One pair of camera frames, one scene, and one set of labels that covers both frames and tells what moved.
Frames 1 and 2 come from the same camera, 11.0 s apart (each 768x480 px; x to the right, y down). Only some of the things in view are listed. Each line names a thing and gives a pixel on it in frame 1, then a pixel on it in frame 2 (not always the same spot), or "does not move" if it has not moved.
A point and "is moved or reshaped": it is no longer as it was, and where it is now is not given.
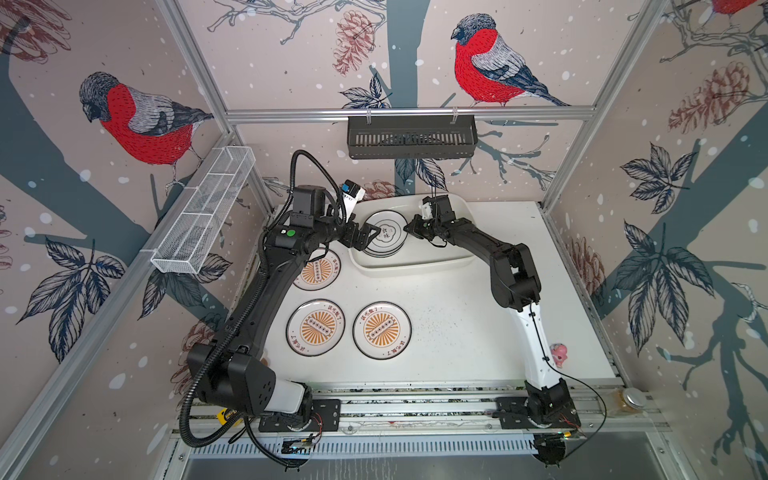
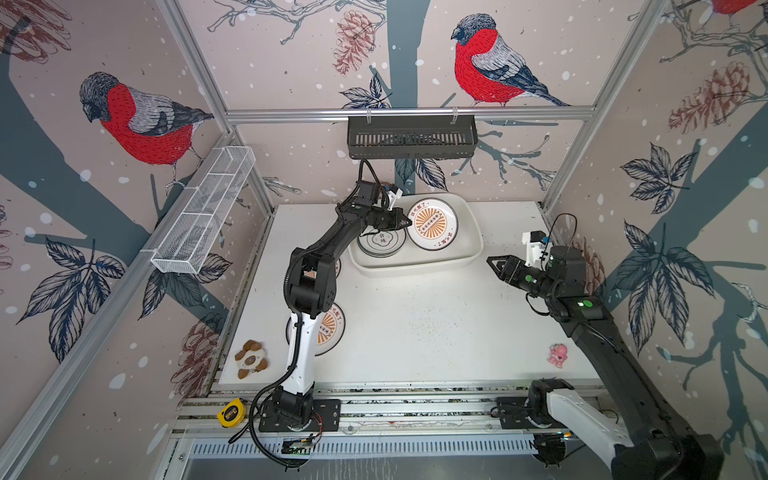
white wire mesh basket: [222, 182] does not move
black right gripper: [417, 228] to [506, 272]
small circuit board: [299, 447] does not move
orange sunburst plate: [382, 330] is moved or reshaped
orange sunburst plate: [315, 327] does not move
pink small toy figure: [559, 354] does not move
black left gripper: [363, 239] to [396, 214]
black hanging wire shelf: [407, 137] does not move
